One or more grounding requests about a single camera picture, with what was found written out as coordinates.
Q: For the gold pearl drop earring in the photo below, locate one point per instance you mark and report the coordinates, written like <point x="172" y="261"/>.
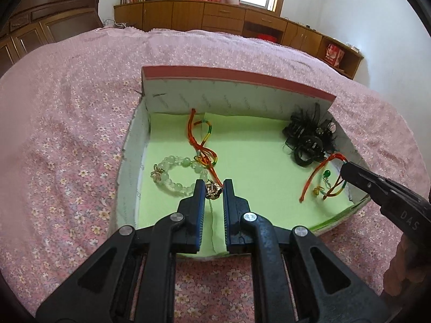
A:
<point x="213" y="191"/>

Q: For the red gift box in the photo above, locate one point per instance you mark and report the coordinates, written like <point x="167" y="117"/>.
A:
<point x="334" y="54"/>

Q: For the black feather hair clip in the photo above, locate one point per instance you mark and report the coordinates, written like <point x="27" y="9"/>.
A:
<point x="303" y="141"/>

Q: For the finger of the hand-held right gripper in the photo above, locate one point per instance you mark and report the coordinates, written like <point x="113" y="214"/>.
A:
<point x="387" y="191"/>

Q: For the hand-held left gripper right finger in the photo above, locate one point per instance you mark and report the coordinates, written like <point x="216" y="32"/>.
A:
<point x="226" y="222"/>

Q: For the long wooden cabinet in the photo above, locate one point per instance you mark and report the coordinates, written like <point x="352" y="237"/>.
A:
<point x="188" y="16"/>

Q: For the person's right hand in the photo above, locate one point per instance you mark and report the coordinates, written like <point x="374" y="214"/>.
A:
<point x="404" y="269"/>

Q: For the brown wooden headboard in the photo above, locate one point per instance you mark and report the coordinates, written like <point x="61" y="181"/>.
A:
<point x="50" y="23"/>

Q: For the red cloth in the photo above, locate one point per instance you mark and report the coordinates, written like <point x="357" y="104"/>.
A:
<point x="267" y="37"/>

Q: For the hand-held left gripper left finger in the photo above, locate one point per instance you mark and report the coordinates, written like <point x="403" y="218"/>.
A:
<point x="201" y="222"/>

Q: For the pink cardboard box green lining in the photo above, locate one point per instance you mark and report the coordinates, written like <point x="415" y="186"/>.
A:
<point x="262" y="161"/>

